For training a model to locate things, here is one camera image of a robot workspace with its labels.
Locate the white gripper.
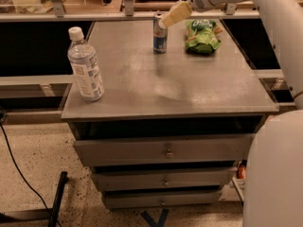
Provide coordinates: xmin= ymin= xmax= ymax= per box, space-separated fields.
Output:
xmin=159 ymin=0 xmax=246 ymax=28

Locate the redbull can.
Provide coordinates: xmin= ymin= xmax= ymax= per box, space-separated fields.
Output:
xmin=153 ymin=12 xmax=168 ymax=53

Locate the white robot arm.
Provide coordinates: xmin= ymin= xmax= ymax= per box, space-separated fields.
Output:
xmin=160 ymin=0 xmax=303 ymax=227

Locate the clear plastic water bottle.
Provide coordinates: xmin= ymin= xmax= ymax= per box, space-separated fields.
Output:
xmin=67 ymin=26 xmax=104 ymax=101

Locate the green chip bag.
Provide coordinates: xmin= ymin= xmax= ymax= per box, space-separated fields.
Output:
xmin=185 ymin=19 xmax=223 ymax=55

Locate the grey drawer cabinet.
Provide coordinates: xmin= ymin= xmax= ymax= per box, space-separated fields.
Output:
xmin=62 ymin=21 xmax=277 ymax=197

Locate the top grey drawer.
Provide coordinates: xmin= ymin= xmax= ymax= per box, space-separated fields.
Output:
xmin=74 ymin=134 xmax=252 ymax=166

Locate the grey drawer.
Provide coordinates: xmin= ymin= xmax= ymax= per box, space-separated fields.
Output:
xmin=102 ymin=190 xmax=222 ymax=209
xmin=92 ymin=166 xmax=236 ymax=192
xmin=74 ymin=134 xmax=252 ymax=166

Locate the middle grey drawer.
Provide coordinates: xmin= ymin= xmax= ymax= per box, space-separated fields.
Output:
xmin=92 ymin=166 xmax=236 ymax=192

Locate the orange snack package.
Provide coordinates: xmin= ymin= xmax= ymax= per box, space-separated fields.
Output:
xmin=238 ymin=164 xmax=246 ymax=180

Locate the cardboard box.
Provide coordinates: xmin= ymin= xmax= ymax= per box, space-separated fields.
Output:
xmin=219 ymin=161 xmax=249 ymax=202

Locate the bottom grey drawer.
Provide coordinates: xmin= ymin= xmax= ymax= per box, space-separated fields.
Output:
xmin=102 ymin=190 xmax=222 ymax=209

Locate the black metal stand leg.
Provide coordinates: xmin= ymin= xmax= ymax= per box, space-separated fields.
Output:
xmin=0 ymin=171 xmax=68 ymax=227

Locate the grey metal rail frame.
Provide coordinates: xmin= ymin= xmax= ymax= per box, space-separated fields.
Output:
xmin=0 ymin=0 xmax=263 ymax=24

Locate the black cable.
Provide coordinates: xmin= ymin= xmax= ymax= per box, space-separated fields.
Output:
xmin=0 ymin=111 xmax=62 ymax=227

